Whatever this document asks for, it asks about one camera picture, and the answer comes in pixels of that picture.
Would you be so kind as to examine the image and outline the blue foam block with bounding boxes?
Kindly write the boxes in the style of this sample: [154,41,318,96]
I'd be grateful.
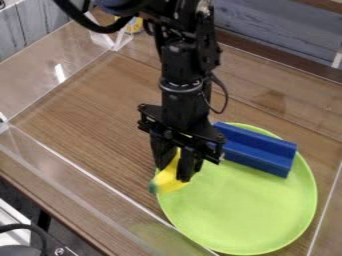
[214,122,298,178]

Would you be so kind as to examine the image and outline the clear acrylic enclosure wall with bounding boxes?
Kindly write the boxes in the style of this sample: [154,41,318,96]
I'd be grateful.
[0,11,342,256]

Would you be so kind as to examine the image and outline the yellow toy banana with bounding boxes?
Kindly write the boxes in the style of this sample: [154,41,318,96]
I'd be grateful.
[149,152,189,194]

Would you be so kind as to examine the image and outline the green round plate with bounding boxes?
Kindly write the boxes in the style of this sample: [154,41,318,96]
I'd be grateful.
[154,122,320,256]

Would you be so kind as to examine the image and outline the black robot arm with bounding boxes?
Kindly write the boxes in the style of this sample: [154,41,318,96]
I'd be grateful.
[53,0,226,182]

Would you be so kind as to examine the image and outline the black device with knob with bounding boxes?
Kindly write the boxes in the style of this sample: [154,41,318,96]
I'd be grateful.
[31,229,91,256]

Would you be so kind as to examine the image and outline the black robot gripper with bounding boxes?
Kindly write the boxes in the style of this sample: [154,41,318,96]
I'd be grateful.
[138,79,226,182]

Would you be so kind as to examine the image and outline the yellow labelled tin can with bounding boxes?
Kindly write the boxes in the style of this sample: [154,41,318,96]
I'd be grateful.
[122,16,145,34]

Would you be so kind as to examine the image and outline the black cable loop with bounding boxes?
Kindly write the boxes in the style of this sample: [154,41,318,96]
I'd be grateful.
[0,224,49,256]

